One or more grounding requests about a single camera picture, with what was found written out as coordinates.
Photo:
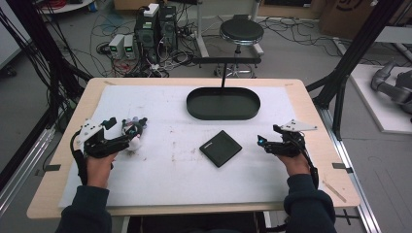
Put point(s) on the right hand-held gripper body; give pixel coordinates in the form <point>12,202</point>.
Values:
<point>291,145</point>

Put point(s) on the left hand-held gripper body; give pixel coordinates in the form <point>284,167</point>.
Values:
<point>97,145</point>

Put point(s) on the person's right hand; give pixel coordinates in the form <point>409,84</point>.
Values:
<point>296,165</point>

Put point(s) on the person's left hand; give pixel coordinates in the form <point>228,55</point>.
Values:
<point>98,170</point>

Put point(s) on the light wooden table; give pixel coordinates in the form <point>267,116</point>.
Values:
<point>330,152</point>

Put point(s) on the black flat square box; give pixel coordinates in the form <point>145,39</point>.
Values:
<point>221,148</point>

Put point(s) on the black tape strip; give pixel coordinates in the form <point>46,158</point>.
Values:
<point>51,168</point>
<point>340,166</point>

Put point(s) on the black oval tray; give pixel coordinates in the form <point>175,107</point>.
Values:
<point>223,105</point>

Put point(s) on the thin wooden stick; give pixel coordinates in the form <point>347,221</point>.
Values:
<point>334,191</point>

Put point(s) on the white foam mat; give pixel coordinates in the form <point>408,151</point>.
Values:
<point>181,181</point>

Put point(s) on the grey bench power supply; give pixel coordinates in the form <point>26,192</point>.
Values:
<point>129,46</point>
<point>116,46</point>

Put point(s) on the black T-shaped stand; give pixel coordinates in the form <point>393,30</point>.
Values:
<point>224,64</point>

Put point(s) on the white platform board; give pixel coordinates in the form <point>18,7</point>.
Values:
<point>372,110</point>

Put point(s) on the black computer tower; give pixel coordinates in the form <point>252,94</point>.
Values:
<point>167,29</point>
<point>146,35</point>

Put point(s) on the black round stool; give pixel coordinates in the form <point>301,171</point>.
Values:
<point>242,31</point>

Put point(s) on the white box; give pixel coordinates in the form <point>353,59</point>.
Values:
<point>151,10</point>

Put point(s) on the white round table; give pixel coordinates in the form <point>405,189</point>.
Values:
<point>68,6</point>

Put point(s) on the brown cardboard box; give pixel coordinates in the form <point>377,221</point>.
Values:
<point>343,13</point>

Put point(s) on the aluminium rail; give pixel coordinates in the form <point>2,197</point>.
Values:
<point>26,165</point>
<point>353,181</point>

